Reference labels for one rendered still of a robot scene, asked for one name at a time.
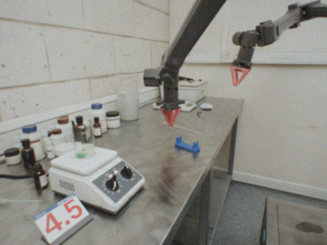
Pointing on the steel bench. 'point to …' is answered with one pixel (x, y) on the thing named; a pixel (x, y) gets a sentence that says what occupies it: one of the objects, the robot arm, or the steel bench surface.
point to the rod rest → (187, 145)
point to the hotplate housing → (84, 198)
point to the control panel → (123, 184)
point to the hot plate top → (69, 164)
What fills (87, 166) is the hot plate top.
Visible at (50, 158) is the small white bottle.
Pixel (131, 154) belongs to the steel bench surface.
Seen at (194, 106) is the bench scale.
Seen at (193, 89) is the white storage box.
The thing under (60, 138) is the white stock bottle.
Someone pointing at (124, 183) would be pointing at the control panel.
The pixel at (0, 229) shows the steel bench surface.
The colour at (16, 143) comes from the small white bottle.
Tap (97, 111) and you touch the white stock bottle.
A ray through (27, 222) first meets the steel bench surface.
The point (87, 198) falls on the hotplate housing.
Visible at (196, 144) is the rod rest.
